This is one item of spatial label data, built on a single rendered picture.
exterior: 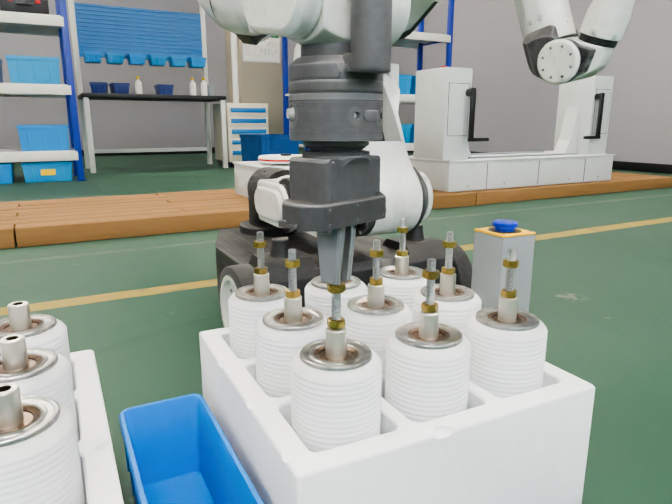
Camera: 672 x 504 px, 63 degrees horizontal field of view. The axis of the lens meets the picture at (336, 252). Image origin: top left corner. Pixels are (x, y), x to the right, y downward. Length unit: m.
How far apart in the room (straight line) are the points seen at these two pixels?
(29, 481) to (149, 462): 0.35
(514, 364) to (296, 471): 0.29
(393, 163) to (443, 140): 2.28
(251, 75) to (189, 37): 0.87
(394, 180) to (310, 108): 0.60
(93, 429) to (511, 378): 0.46
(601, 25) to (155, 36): 5.91
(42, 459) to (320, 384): 0.24
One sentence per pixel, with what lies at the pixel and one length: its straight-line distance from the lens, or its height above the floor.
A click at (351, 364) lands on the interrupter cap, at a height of 0.25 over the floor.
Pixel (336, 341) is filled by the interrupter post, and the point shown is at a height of 0.27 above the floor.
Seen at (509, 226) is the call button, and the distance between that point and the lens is 0.92.
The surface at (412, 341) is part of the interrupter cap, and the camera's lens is 0.61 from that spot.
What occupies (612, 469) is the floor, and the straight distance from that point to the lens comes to 0.94.
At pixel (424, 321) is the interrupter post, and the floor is 0.27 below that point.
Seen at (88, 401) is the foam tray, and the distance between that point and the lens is 0.70.
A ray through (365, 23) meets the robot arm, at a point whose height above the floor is 0.57.
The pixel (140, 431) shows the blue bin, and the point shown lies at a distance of 0.81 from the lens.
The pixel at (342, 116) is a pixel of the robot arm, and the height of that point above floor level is 0.49.
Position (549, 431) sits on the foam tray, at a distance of 0.71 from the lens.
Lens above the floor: 0.49
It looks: 13 degrees down
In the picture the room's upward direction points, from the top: straight up
